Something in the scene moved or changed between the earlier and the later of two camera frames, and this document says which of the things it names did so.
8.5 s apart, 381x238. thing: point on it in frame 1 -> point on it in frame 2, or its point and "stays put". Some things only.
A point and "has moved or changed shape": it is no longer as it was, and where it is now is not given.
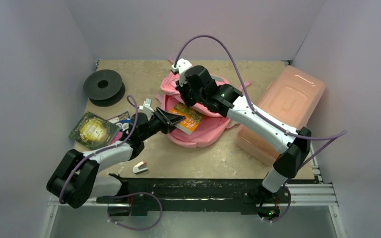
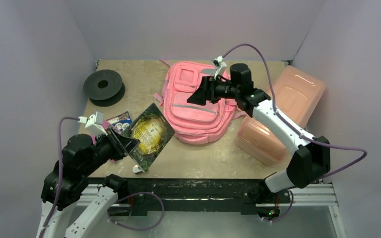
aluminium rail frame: [315, 194] stays put
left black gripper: [171, 119] -> [126, 144]
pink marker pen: [118, 136] has moved or changed shape
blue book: [123, 118] stays put
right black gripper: [184, 90] -> [212, 89]
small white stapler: [140, 167] stays put
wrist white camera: [147, 108] -> [95, 124]
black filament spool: [104, 88] stays put
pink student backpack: [211, 128] has moved or changed shape
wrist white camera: [182, 65] -> [220, 65]
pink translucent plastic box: [296, 97] stays put
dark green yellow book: [94, 132] -> [153, 131]
